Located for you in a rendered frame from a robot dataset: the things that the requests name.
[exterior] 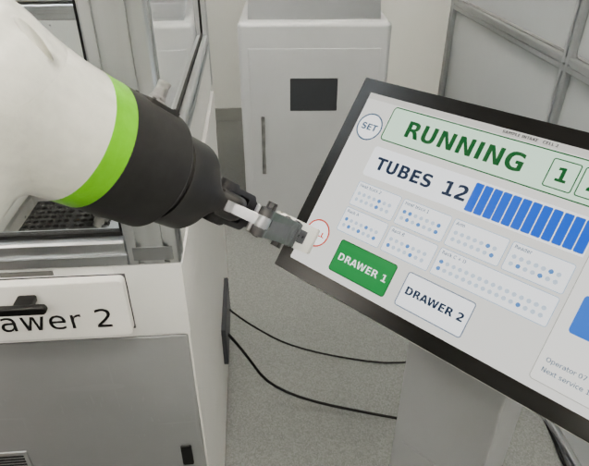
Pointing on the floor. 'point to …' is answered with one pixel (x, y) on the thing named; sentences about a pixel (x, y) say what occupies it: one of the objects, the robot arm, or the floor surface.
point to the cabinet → (117, 389)
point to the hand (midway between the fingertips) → (294, 232)
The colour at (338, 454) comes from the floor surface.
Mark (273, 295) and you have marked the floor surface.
